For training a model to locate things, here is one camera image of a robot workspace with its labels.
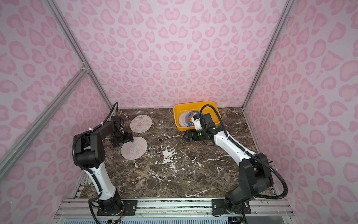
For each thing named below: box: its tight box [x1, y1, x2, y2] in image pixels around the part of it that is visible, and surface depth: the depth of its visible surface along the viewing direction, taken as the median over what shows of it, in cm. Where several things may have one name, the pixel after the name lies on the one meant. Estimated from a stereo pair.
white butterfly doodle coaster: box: [130, 114, 153, 134], surface depth 112 cm
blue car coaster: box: [185, 110, 200, 127], surface depth 112 cm
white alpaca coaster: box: [178, 111, 192, 127], surface depth 112 cm
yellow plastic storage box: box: [173, 100, 222, 132], surface depth 114 cm
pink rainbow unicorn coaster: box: [121, 136, 148, 161], surface depth 97 cm
